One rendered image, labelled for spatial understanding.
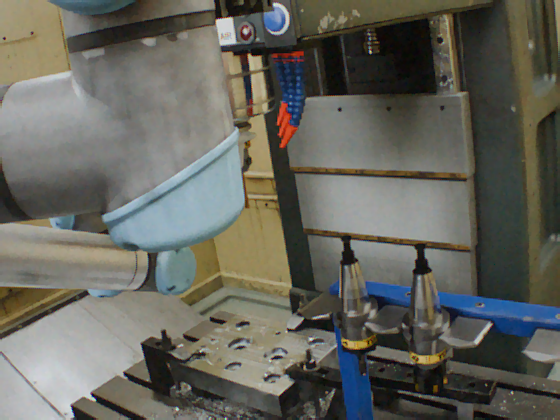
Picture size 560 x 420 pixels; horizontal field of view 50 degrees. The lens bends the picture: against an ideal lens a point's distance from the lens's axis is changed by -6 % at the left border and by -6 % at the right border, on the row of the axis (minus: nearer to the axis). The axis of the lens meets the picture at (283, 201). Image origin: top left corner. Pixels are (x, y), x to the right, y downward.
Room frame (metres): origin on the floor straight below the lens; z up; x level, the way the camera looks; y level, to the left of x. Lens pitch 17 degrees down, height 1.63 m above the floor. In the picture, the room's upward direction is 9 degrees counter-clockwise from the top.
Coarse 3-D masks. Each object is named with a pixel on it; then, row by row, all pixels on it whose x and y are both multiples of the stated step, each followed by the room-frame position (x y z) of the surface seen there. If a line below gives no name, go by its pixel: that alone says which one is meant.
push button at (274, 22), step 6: (270, 12) 0.73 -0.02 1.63; (276, 12) 0.73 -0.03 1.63; (282, 12) 0.73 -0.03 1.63; (264, 18) 0.74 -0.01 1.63; (270, 18) 0.73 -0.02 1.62; (276, 18) 0.73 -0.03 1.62; (282, 18) 0.72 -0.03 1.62; (270, 24) 0.73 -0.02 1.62; (276, 24) 0.73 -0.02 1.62; (282, 24) 0.72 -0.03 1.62; (270, 30) 0.74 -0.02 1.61; (276, 30) 0.73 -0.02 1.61
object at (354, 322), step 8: (336, 304) 0.81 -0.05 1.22; (376, 304) 0.79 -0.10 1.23; (336, 312) 0.79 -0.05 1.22; (344, 312) 0.78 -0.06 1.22; (360, 312) 0.77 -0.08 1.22; (368, 312) 0.77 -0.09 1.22; (376, 312) 0.78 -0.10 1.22; (336, 320) 0.80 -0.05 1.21; (344, 320) 0.78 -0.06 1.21; (352, 320) 0.77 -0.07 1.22; (360, 320) 0.77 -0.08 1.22; (352, 328) 0.77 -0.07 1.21; (360, 328) 0.77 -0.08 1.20; (368, 328) 0.77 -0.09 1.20
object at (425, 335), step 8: (408, 312) 0.75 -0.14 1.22; (408, 320) 0.73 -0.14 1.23; (448, 320) 0.71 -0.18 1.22; (408, 328) 0.71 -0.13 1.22; (416, 328) 0.71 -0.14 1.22; (424, 328) 0.70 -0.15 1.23; (432, 328) 0.70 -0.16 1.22; (440, 328) 0.70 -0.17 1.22; (408, 336) 0.72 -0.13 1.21; (416, 336) 0.71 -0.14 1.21; (424, 336) 0.70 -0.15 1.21; (432, 336) 0.70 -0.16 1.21; (424, 344) 0.70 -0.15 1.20; (432, 344) 0.69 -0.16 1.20
